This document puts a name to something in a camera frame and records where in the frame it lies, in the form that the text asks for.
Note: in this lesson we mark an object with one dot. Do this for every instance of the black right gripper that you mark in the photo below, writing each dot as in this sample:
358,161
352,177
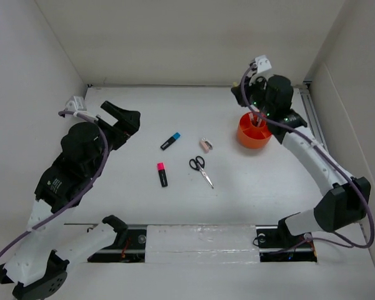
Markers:
256,81

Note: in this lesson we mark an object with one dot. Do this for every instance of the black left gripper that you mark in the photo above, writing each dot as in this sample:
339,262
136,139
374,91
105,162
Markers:
130,122

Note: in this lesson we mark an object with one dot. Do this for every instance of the pink capped black highlighter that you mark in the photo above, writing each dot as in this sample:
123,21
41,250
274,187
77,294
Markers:
162,174

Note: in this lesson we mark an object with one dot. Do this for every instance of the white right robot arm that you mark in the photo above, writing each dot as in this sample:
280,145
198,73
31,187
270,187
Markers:
344,197

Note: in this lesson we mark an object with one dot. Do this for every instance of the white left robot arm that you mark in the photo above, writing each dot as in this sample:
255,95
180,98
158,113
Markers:
39,268

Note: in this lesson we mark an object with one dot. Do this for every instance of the orange round desk organizer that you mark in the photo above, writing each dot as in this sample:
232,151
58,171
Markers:
250,136

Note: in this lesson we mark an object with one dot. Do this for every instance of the blue capped black highlighter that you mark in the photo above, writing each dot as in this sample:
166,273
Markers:
170,141

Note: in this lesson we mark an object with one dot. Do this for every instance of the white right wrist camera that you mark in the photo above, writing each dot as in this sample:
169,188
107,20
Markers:
260,66

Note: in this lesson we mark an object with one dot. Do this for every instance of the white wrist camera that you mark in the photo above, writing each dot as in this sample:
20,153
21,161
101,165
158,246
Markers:
75,104
260,66

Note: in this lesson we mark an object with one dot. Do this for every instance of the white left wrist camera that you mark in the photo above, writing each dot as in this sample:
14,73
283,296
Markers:
75,104

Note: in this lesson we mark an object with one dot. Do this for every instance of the black handled scissors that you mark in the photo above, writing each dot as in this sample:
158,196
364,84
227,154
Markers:
198,164

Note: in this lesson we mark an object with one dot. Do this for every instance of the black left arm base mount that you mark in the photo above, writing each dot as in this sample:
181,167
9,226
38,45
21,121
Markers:
129,245

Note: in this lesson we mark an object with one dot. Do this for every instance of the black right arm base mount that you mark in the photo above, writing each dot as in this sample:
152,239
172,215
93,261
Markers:
277,245

